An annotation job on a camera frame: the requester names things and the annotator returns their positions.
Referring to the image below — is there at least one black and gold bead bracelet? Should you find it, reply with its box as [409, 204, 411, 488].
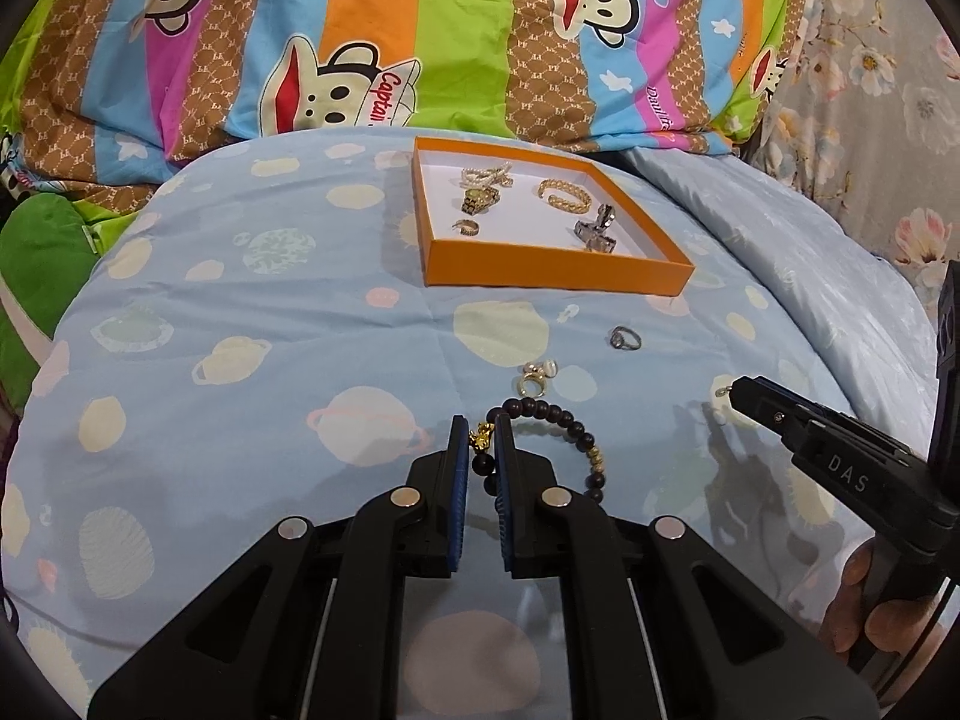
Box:
[467, 397, 609, 506]

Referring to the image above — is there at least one gold ring with pearls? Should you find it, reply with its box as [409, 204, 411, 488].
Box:
[512, 358, 562, 398]

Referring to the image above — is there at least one silver blue-dial wristwatch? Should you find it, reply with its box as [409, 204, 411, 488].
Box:
[574, 203, 617, 254]

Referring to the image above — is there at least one gold chain bangle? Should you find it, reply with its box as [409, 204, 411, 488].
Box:
[537, 179, 592, 215]

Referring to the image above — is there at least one gold hoop earring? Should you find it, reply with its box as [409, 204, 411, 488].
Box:
[452, 218, 480, 238]

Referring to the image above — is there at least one gold wristwatch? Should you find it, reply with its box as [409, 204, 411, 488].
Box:
[460, 187, 500, 216]

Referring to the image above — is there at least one orange jewelry box tray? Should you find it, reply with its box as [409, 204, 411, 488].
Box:
[412, 135, 695, 298]

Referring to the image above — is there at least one person's right hand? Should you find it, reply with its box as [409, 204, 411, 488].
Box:
[818, 539, 935, 661]

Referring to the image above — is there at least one pale blue duvet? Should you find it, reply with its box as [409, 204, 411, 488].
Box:
[625, 148, 937, 445]

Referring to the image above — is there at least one light blue planet bedsheet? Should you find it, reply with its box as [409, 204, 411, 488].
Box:
[2, 132, 867, 713]

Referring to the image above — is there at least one grey floral pillow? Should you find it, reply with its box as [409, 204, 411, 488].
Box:
[747, 0, 958, 309]

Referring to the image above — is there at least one green plush cushion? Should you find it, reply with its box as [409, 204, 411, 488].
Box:
[2, 193, 137, 413]

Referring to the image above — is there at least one colourful monkey cartoon quilt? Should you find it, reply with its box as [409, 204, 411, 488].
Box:
[2, 0, 805, 215]

